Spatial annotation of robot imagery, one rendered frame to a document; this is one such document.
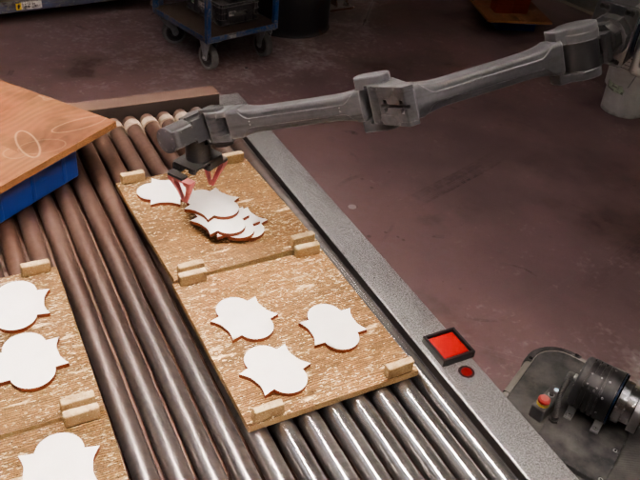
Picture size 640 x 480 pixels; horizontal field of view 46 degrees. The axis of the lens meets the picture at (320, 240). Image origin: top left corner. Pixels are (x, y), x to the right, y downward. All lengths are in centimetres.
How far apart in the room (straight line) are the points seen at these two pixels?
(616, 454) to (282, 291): 121
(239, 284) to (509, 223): 226
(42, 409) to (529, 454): 84
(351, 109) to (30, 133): 83
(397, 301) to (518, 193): 236
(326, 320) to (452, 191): 238
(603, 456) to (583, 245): 150
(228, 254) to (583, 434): 125
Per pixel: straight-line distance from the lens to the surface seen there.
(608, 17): 163
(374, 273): 169
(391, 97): 142
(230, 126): 162
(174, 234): 174
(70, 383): 142
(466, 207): 372
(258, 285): 160
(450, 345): 154
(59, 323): 154
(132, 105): 227
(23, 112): 205
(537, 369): 258
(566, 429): 241
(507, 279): 332
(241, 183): 192
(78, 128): 196
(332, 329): 149
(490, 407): 146
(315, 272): 164
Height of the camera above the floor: 196
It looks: 36 degrees down
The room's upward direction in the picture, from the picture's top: 6 degrees clockwise
